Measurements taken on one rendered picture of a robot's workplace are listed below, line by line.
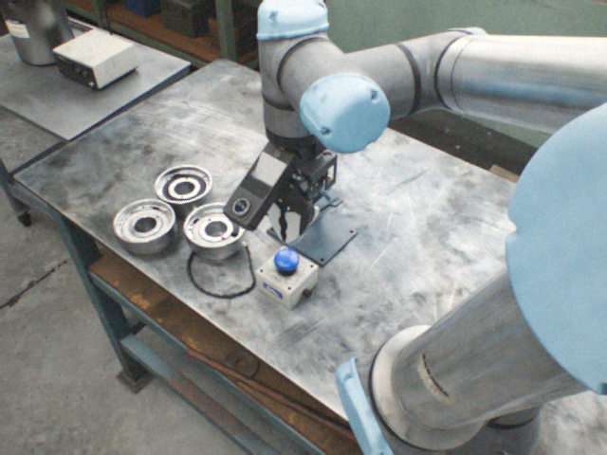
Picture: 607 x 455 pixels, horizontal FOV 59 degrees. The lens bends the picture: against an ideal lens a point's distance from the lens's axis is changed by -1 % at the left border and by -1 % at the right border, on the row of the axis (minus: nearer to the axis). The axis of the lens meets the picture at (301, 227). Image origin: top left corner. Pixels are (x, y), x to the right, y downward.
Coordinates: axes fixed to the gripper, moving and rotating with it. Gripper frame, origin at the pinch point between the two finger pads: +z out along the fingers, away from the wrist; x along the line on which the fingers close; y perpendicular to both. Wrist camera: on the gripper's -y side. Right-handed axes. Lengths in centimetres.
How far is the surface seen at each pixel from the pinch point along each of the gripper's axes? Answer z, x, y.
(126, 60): 18, 91, 38
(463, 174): 10.8, -9.8, 43.2
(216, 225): 9.0, 17.4, 1.7
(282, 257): 3.3, 0.4, -0.6
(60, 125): 23, 85, 11
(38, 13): 7, 113, 29
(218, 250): 7.7, 12.0, -3.1
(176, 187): 8.6, 30.0, 4.0
